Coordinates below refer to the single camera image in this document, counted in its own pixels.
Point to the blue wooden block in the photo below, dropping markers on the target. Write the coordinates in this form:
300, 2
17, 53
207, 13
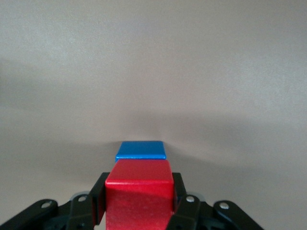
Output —
141, 149

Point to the brown table cover sheet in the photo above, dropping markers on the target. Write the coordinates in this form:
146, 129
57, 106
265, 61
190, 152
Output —
153, 72

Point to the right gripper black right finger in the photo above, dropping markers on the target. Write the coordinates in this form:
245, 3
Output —
192, 213

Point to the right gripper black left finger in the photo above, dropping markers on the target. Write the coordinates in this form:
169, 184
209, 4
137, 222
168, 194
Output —
79, 213

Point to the red wooden block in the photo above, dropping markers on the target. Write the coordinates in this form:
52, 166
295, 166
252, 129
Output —
139, 201

